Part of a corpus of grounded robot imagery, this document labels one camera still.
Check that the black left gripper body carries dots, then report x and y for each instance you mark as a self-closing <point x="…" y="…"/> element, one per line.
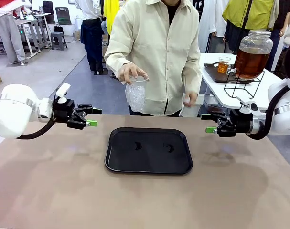
<point x="63" y="112"/>

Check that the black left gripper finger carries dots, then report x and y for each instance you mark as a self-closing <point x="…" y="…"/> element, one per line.
<point x="95" y="111"/>
<point x="92" y="123"/>

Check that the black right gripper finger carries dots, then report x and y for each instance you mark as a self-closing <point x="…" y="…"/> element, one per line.
<point x="211" y="130"/>
<point x="214" y="117"/>

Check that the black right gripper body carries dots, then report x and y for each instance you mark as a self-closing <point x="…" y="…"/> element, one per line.
<point x="241" y="124"/>

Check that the tall clear iced cup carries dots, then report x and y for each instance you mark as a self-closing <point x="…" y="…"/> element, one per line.
<point x="136" y="97"/>

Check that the short clear iced cup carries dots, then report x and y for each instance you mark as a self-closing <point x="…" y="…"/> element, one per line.
<point x="224" y="66"/>

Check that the person's right forearm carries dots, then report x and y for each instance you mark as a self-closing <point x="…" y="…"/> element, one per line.
<point x="116" y="55"/>

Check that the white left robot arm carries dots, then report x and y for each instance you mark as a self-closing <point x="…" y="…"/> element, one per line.
<point x="13" y="112"/>

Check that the person's left forearm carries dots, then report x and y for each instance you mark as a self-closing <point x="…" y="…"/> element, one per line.
<point x="193" y="71"/>

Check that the person's left hand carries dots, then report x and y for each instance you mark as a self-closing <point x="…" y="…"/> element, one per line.
<point x="192" y="97"/>

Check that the person's right hand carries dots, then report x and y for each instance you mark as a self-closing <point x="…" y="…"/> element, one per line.
<point x="130" y="71"/>

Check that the white side table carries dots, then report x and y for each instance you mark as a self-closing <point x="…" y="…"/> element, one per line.
<point x="214" y="90"/>

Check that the brown serving tray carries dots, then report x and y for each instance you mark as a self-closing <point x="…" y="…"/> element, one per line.
<point x="216" y="76"/>

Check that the glass tea dispenser jar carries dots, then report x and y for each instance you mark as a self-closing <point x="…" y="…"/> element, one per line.
<point x="253" y="57"/>

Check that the black plastic serving tray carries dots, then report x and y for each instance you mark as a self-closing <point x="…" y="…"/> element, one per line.
<point x="147" y="164"/>

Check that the grey plastic stool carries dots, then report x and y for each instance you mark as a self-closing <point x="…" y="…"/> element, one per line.
<point x="59" y="40"/>

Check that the person in dark apron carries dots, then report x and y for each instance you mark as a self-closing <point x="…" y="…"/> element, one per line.
<point x="93" y="35"/>

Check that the person in cream shirt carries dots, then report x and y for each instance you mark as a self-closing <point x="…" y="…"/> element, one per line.
<point x="159" y="47"/>

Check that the white workshop desk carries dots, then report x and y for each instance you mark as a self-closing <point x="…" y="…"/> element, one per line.
<point x="32" y="28"/>

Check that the person in grey trousers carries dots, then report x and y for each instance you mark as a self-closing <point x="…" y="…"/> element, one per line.
<point x="11" y="35"/>

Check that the black framed board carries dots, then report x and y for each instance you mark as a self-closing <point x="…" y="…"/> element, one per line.
<point x="63" y="16"/>

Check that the yellow hanging garment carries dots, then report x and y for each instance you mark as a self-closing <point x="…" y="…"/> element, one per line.
<point x="110" y="14"/>

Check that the black office chair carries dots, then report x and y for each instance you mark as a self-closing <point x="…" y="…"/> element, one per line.
<point x="48" y="9"/>

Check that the person in lime jacket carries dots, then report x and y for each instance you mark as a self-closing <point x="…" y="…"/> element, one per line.
<point x="247" y="14"/>

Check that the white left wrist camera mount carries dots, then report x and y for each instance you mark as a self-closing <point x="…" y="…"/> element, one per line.
<point x="63" y="91"/>

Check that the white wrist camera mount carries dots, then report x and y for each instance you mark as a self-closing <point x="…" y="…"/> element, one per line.
<point x="63" y="91"/>
<point x="248" y="105"/>

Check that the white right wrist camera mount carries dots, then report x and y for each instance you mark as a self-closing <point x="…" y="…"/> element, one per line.
<point x="248" y="105"/>

